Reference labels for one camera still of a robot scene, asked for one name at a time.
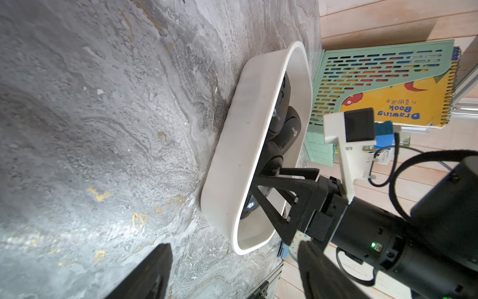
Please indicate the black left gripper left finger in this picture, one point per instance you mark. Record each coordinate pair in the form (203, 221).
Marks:
(149, 280)

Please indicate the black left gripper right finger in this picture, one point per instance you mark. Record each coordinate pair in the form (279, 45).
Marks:
(321, 279)

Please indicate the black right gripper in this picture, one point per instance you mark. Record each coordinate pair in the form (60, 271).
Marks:
(362, 230)

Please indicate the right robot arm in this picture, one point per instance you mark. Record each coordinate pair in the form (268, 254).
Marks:
(433, 249)

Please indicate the white storage box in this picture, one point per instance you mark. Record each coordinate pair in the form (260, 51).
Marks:
(241, 141)

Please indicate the green plastic file organizer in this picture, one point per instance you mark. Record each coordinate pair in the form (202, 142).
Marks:
(340, 75)

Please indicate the beige book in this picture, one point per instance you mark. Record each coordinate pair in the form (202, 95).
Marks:
(424, 100)

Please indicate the aluminium front rail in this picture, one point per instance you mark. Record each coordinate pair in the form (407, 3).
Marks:
(267, 289)

